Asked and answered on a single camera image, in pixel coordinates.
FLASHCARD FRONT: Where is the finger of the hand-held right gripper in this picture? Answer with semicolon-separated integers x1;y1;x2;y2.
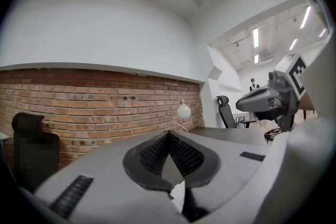
235;85;281;113
255;110;286;122

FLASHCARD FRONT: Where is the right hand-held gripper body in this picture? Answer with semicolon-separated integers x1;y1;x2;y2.
267;52;308;132

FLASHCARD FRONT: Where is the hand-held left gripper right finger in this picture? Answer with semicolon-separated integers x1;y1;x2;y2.
167;130;274;224

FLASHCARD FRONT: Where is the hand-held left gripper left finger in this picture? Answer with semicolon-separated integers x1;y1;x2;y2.
33;130;186;224

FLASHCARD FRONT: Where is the black mesh office chair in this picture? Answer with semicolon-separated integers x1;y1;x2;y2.
216;95;239;130

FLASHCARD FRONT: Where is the white globe desk lamp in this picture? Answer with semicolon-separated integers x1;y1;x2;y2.
170;99;192;133

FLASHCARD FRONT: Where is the black office chair white label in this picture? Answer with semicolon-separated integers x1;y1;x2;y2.
11;112;61;193

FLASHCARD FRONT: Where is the black cable bundle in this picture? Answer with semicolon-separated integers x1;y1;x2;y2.
263;126;281;144

